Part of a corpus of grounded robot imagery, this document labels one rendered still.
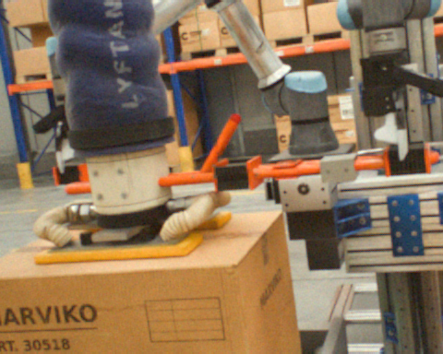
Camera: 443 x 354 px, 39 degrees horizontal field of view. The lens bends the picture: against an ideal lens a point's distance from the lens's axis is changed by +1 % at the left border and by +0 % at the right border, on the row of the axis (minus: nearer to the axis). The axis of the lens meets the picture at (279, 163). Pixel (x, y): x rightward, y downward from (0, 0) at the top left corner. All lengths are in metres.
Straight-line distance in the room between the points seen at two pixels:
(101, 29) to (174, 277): 0.51
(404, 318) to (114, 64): 1.18
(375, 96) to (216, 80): 9.04
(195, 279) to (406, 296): 0.95
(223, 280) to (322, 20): 7.47
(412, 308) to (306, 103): 0.72
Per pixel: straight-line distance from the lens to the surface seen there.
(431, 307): 1.97
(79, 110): 1.32
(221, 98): 10.19
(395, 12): 1.20
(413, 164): 1.20
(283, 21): 8.60
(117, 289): 1.24
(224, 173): 1.26
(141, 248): 1.27
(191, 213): 1.24
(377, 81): 1.21
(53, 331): 1.34
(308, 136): 1.76
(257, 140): 9.99
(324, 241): 1.71
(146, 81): 1.31
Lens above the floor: 1.28
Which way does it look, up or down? 8 degrees down
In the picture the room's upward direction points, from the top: 7 degrees counter-clockwise
